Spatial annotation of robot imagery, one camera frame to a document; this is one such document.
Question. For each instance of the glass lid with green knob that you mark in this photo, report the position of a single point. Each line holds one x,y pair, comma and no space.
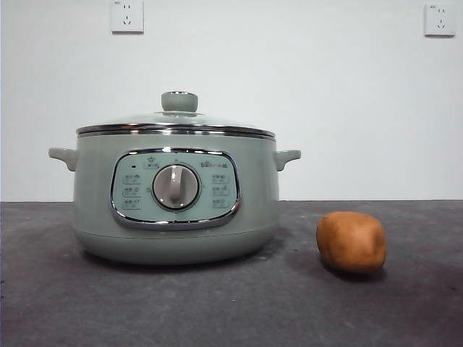
179,101

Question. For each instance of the brown potato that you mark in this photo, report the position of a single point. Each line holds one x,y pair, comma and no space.
351,242

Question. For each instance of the pale green electric pot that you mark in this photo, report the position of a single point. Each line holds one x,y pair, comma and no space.
94,202

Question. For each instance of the white wall socket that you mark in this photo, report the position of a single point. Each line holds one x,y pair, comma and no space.
127,16
440,20

